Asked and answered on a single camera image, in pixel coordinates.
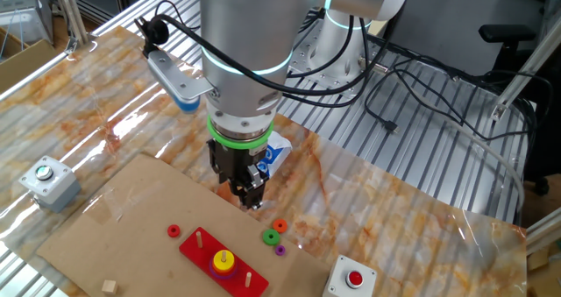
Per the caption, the blue white tissue pack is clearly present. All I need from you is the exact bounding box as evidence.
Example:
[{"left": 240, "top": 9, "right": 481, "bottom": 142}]
[{"left": 256, "top": 131, "right": 293, "bottom": 179}]

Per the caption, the yellow Hanoi ring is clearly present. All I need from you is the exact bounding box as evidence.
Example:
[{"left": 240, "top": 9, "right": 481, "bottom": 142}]
[{"left": 212, "top": 249, "right": 236, "bottom": 272}]

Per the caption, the grey box green button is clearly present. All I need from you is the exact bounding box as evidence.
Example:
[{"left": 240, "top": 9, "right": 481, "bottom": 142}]
[{"left": 18, "top": 155, "right": 82, "bottom": 214}]

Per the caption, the black cable with plug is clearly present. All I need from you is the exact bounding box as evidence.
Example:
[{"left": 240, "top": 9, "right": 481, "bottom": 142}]
[{"left": 362, "top": 53, "right": 554, "bottom": 141}]

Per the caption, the red-orange stacked Hanoi ring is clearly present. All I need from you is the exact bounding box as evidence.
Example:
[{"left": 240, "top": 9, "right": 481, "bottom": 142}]
[{"left": 211, "top": 261, "right": 237, "bottom": 277}]

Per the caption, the black office chair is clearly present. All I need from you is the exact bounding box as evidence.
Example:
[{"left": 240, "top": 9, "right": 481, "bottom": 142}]
[{"left": 478, "top": 23, "right": 561, "bottom": 197}]

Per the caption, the large purple Hanoi ring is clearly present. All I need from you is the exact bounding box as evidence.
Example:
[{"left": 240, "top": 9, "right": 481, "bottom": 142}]
[{"left": 209, "top": 261, "right": 239, "bottom": 281}]

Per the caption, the grey box red button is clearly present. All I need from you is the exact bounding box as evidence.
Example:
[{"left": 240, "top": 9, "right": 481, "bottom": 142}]
[{"left": 322, "top": 254, "right": 378, "bottom": 297}]

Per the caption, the silver wrist camera blue tip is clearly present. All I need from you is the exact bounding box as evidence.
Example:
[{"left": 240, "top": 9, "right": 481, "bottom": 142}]
[{"left": 146, "top": 49, "right": 216, "bottom": 114}]

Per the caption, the red Hanoi base with pegs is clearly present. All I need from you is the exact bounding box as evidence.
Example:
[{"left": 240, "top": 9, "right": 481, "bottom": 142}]
[{"left": 178, "top": 226, "right": 270, "bottom": 297}]

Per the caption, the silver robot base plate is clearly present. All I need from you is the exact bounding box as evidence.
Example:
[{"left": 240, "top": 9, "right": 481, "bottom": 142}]
[{"left": 285, "top": 18, "right": 387, "bottom": 100}]

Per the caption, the green Hanoi ring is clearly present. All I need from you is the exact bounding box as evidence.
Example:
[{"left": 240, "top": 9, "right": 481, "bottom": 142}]
[{"left": 261, "top": 228, "right": 281, "bottom": 247}]

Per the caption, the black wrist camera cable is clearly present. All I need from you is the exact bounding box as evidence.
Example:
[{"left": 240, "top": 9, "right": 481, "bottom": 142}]
[{"left": 134, "top": 0, "right": 389, "bottom": 110}]

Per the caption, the aluminium frame post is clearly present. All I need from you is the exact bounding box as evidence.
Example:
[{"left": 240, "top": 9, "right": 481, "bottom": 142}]
[
  {"left": 50, "top": 0, "right": 91, "bottom": 46},
  {"left": 490, "top": 16, "right": 561, "bottom": 122}
]

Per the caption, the grey metal cabinet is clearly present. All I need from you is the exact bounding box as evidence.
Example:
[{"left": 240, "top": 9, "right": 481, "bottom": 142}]
[{"left": 0, "top": 0, "right": 53, "bottom": 46}]

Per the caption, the marble pattern plastic mat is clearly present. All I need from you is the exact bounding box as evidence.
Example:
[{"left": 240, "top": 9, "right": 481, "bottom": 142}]
[{"left": 0, "top": 25, "right": 529, "bottom": 297}]

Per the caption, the brown cardboard box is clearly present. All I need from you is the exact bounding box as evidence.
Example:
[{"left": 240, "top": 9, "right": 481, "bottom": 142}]
[{"left": 0, "top": 27, "right": 58, "bottom": 95}]

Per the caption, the brown cardboard sheet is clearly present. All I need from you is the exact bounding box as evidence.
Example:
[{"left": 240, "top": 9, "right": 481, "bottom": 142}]
[{"left": 36, "top": 152, "right": 332, "bottom": 297}]

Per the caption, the aluminium frame rail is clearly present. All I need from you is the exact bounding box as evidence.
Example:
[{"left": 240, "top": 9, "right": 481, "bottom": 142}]
[
  {"left": 0, "top": 36, "right": 81, "bottom": 103},
  {"left": 525, "top": 217, "right": 561, "bottom": 257}
]

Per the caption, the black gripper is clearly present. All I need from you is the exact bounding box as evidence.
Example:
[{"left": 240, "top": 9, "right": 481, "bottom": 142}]
[{"left": 206, "top": 138, "right": 270, "bottom": 211}]

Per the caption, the grey cable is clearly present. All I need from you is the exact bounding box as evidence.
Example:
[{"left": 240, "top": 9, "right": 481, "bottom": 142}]
[{"left": 394, "top": 81, "right": 526, "bottom": 211}]

